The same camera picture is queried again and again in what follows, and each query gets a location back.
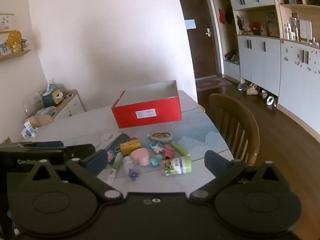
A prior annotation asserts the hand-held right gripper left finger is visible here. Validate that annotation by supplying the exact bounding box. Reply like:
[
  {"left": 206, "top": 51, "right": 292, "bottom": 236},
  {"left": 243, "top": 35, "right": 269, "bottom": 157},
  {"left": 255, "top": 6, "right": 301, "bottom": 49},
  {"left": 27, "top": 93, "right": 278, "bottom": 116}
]
[{"left": 19, "top": 149, "right": 124, "bottom": 204}]

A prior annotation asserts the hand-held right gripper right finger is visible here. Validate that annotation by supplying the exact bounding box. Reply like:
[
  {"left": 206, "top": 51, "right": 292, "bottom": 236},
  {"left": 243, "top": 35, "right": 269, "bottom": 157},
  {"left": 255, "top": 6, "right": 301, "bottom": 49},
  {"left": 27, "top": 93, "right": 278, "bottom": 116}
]
[{"left": 189, "top": 150, "right": 295, "bottom": 203}]

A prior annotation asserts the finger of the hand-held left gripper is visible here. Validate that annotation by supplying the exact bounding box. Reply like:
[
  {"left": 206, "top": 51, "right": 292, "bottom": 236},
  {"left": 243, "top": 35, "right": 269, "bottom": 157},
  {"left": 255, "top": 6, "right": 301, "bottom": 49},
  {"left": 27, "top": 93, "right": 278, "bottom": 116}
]
[
  {"left": 62, "top": 144, "right": 96, "bottom": 161},
  {"left": 0, "top": 141, "right": 64, "bottom": 150}
]

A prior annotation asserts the white and green pen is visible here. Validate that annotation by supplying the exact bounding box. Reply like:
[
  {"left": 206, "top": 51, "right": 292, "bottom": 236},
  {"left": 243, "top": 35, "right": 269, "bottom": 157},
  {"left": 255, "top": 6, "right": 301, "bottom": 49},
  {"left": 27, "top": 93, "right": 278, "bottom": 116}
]
[{"left": 106, "top": 152, "right": 124, "bottom": 186}]

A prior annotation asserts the dark oval pad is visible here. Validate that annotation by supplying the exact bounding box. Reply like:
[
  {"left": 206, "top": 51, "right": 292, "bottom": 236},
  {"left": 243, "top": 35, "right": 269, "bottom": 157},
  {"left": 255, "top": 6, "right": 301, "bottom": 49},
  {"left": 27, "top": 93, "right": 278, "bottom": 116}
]
[{"left": 108, "top": 133, "right": 131, "bottom": 153}]

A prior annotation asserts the yellow box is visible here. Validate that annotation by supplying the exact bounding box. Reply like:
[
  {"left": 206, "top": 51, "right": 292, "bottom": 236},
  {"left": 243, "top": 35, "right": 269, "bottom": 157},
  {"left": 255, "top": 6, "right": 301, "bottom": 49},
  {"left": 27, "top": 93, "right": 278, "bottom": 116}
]
[{"left": 120, "top": 137, "right": 141, "bottom": 155}]

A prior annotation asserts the green marker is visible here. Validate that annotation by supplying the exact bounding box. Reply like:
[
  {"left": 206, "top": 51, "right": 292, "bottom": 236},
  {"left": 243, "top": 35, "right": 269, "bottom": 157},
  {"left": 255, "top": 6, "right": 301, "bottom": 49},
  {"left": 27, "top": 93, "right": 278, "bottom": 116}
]
[{"left": 171, "top": 141, "right": 191, "bottom": 157}]

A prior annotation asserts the purple flower toy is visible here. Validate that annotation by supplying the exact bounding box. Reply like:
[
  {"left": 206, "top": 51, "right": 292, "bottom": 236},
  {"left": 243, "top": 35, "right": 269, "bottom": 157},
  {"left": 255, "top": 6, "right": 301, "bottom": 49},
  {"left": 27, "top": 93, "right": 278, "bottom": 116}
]
[{"left": 127, "top": 169, "right": 141, "bottom": 181}]

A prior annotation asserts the clear jar with green lid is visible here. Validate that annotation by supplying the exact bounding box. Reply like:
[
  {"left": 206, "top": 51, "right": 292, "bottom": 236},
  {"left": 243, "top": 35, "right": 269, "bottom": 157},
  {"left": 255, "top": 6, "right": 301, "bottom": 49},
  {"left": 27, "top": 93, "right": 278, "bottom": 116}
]
[{"left": 161, "top": 156, "right": 193, "bottom": 176}]

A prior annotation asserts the pink heart-shaped bowl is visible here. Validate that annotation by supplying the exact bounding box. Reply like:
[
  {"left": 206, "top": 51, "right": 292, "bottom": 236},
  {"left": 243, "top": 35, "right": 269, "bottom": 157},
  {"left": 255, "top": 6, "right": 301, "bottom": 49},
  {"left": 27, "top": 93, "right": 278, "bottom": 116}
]
[{"left": 130, "top": 148, "right": 151, "bottom": 167}]

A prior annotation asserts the small red toy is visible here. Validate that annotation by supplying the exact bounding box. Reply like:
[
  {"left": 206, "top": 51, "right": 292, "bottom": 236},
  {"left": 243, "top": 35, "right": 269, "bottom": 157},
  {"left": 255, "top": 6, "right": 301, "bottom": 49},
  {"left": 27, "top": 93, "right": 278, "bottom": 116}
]
[{"left": 163, "top": 145, "right": 175, "bottom": 160}]

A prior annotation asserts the small teal toy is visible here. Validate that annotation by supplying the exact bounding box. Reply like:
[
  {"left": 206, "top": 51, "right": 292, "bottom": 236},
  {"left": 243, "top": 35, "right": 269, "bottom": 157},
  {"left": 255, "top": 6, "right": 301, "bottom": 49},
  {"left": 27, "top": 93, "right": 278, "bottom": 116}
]
[{"left": 149, "top": 154, "right": 163, "bottom": 167}]

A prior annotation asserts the small white figure toy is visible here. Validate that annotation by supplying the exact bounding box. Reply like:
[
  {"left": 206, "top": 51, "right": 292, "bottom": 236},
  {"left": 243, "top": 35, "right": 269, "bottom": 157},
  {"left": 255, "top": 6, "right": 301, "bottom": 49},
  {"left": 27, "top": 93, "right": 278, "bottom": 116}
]
[{"left": 149, "top": 142, "right": 163, "bottom": 155}]

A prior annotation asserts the grey correction tape dispenser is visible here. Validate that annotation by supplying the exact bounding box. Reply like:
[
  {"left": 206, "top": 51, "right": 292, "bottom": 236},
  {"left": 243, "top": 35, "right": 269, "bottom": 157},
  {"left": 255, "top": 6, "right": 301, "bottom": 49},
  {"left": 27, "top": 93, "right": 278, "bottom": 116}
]
[{"left": 147, "top": 132, "right": 172, "bottom": 145}]

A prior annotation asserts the red cardboard box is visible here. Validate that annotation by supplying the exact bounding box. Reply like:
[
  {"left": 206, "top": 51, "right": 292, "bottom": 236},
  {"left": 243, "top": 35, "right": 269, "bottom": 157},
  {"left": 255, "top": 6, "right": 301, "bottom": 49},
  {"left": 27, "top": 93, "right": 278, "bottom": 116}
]
[{"left": 111, "top": 80, "right": 182, "bottom": 129}]

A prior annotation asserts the white and blue packet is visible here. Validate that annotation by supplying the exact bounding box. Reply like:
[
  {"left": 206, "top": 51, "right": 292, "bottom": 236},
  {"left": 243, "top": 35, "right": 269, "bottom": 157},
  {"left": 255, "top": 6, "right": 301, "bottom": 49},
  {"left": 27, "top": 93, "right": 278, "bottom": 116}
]
[{"left": 21, "top": 120, "right": 38, "bottom": 138}]

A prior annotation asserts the beige bag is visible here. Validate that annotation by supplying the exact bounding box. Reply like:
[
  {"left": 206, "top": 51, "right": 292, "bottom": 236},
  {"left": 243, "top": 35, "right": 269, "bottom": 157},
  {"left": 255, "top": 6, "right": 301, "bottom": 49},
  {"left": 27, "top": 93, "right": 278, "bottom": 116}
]
[{"left": 25, "top": 114, "right": 54, "bottom": 128}]

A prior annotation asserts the crumpled plastic bag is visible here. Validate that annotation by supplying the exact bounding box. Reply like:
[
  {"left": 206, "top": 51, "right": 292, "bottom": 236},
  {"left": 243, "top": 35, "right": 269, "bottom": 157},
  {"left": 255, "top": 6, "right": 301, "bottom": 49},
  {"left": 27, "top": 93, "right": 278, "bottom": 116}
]
[{"left": 35, "top": 106, "right": 57, "bottom": 117}]

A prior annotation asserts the white side cabinet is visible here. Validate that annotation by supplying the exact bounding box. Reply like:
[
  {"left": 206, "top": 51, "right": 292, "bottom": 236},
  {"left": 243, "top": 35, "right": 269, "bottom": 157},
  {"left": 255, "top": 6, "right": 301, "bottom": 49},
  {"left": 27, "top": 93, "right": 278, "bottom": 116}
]
[{"left": 25, "top": 89, "right": 86, "bottom": 128}]

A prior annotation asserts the dark green tissue box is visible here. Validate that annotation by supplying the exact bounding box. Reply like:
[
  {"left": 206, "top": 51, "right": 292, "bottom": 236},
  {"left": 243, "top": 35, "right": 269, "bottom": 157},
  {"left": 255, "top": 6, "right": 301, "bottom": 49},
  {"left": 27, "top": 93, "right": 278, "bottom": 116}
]
[{"left": 42, "top": 87, "right": 63, "bottom": 107}]

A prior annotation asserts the clear plastic bag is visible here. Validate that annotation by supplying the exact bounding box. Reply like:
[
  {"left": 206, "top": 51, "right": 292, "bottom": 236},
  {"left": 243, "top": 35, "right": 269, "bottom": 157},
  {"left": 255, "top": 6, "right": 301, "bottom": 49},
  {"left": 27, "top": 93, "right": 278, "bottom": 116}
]
[{"left": 23, "top": 92, "right": 45, "bottom": 115}]

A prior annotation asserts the wooden chair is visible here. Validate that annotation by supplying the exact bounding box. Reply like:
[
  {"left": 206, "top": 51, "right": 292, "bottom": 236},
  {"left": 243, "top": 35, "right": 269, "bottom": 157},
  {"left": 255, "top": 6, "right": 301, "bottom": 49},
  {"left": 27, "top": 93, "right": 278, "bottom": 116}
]
[{"left": 209, "top": 93, "right": 260, "bottom": 166}]

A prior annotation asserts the patterned door rug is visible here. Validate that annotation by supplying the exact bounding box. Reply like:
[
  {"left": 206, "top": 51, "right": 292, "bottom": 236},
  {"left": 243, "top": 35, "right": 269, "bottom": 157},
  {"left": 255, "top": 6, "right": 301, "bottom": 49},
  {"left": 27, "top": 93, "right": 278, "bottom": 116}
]
[{"left": 195, "top": 77, "right": 233, "bottom": 92}]

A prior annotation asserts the beige shoe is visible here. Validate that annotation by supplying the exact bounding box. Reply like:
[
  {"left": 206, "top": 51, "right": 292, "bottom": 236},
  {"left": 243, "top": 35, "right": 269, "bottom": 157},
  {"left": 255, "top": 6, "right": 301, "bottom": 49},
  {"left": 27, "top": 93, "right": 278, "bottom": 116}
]
[{"left": 246, "top": 83, "right": 259, "bottom": 95}]

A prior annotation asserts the low grey shoe cabinet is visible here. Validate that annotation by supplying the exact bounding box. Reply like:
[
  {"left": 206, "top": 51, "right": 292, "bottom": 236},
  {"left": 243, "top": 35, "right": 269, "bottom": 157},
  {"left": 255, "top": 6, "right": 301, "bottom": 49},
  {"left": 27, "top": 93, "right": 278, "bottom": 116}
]
[{"left": 223, "top": 59, "right": 241, "bottom": 81}]

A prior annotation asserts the small blue and white box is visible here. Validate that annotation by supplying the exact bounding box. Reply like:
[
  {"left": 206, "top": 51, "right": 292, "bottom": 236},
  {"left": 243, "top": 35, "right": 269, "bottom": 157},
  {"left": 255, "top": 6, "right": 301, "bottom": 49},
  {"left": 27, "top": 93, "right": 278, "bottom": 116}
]
[{"left": 0, "top": 40, "right": 12, "bottom": 55}]

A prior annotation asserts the brown door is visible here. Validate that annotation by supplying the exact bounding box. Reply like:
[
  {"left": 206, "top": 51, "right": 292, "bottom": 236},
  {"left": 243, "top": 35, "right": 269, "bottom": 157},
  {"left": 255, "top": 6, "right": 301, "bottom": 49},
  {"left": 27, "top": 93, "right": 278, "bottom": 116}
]
[{"left": 176, "top": 0, "right": 223, "bottom": 81}]

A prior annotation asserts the grey cabinet with stickers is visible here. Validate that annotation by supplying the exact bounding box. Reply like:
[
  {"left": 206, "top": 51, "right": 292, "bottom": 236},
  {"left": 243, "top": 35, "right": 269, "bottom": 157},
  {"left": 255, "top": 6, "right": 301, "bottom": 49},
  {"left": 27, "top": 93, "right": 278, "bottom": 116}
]
[{"left": 277, "top": 39, "right": 320, "bottom": 137}]

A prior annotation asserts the framed picture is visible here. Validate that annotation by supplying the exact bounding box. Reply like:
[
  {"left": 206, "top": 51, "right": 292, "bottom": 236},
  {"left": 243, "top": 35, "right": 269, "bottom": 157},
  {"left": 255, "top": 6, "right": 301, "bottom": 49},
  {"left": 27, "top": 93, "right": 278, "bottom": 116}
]
[{"left": 0, "top": 13, "right": 15, "bottom": 33}]

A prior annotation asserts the row of figurines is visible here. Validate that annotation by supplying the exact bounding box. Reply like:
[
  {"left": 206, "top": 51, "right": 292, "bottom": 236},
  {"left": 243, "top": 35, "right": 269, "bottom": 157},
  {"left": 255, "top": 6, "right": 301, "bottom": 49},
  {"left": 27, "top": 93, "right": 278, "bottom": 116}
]
[{"left": 236, "top": 11, "right": 280, "bottom": 37}]

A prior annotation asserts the group of clear bottles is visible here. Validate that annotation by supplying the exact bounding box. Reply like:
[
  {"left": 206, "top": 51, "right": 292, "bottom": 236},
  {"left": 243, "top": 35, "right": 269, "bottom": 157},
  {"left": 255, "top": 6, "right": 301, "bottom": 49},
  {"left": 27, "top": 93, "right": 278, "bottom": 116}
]
[{"left": 283, "top": 17, "right": 300, "bottom": 42}]

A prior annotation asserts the white rounded container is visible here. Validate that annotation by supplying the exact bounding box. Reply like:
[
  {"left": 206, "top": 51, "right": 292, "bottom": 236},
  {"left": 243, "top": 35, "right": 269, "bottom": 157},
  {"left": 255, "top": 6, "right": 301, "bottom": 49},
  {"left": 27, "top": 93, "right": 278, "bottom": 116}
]
[
  {"left": 305, "top": 20, "right": 313, "bottom": 42},
  {"left": 299, "top": 19, "right": 306, "bottom": 42}
]

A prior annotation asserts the wooden shelf unit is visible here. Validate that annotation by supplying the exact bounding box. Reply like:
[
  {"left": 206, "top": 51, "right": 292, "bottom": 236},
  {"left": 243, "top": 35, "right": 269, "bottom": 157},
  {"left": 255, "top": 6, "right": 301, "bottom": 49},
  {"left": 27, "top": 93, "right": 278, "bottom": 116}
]
[{"left": 271, "top": 0, "right": 320, "bottom": 47}]

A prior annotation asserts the wooden wall shelf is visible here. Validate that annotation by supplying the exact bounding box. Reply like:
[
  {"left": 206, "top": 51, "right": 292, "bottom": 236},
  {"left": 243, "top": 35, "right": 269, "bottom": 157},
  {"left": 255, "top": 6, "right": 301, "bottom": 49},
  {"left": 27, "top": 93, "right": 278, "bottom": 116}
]
[{"left": 0, "top": 49, "right": 32, "bottom": 62}]

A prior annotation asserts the grey cabinet with black handles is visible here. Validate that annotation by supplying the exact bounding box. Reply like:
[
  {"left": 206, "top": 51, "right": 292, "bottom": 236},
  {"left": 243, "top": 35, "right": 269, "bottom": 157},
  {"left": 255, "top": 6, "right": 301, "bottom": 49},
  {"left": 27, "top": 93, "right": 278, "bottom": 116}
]
[{"left": 237, "top": 34, "right": 281, "bottom": 97}]

